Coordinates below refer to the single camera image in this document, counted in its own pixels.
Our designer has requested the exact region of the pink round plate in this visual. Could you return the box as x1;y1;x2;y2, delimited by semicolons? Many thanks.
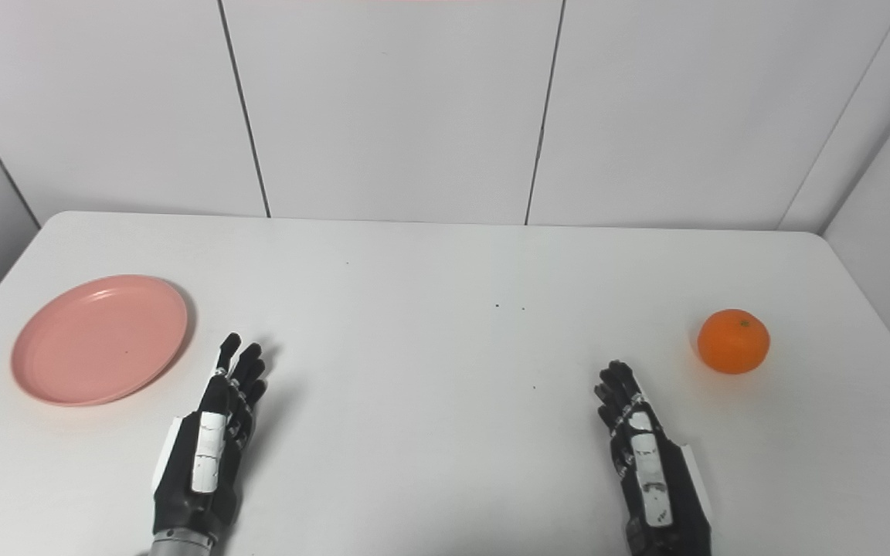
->
11;275;189;407

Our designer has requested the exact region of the black and white left hand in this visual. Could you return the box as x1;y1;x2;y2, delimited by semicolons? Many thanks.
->
151;333;268;541

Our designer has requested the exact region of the black and white right hand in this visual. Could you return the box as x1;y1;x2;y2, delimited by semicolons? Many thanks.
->
593;360;716;556

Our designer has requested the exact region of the orange fruit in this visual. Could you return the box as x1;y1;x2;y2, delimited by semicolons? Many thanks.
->
697;309;771;375

